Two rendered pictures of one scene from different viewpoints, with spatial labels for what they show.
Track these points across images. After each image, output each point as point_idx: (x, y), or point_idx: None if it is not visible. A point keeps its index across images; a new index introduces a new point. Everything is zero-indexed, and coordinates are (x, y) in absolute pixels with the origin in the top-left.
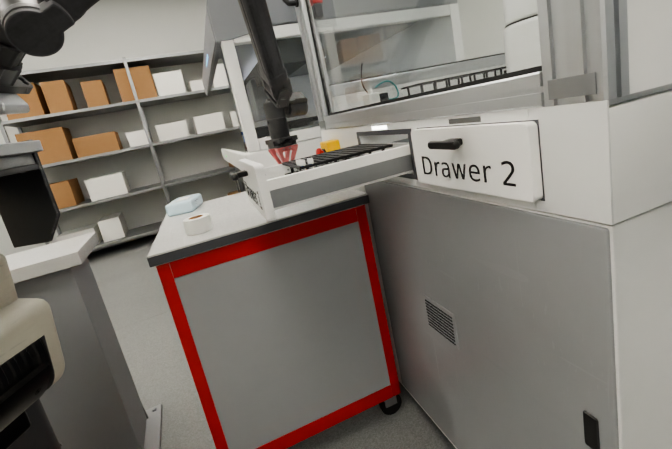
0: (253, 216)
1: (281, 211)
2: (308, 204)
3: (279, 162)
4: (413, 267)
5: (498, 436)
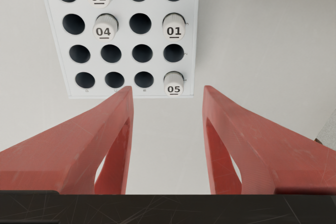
0: (191, 158)
1: (253, 104)
2: (304, 18)
3: (126, 172)
4: None
5: None
